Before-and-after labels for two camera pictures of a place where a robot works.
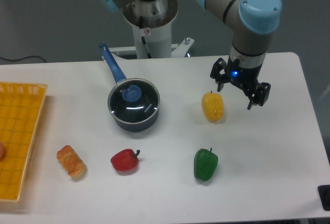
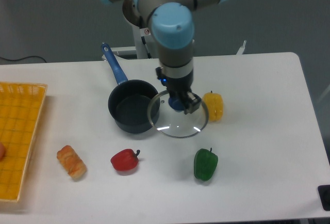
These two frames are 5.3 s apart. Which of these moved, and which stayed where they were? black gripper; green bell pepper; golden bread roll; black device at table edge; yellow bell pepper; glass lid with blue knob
Moved: black gripper; glass lid with blue knob
Stayed: green bell pepper; black device at table edge; yellow bell pepper; golden bread roll
